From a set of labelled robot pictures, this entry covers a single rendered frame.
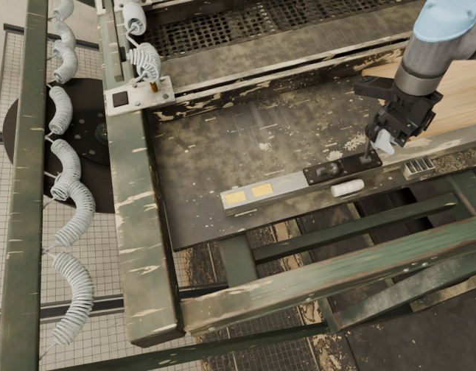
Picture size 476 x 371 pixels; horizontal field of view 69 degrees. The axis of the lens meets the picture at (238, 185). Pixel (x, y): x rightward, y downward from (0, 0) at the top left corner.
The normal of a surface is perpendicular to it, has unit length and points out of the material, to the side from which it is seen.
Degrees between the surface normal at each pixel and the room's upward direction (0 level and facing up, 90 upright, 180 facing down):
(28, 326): 90
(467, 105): 60
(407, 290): 0
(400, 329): 0
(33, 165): 90
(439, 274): 0
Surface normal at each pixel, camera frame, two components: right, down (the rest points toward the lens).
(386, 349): -0.87, -0.04
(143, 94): -0.07, -0.51
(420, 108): -0.82, 0.52
